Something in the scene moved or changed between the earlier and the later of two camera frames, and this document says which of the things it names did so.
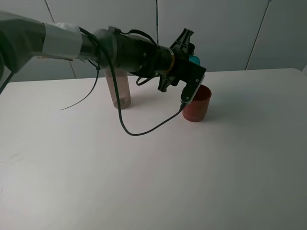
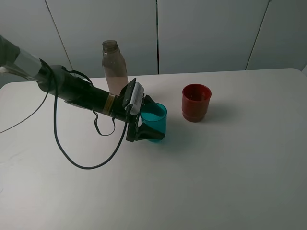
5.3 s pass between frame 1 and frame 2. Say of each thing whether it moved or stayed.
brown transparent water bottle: stayed
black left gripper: moved
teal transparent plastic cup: moved
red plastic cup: stayed
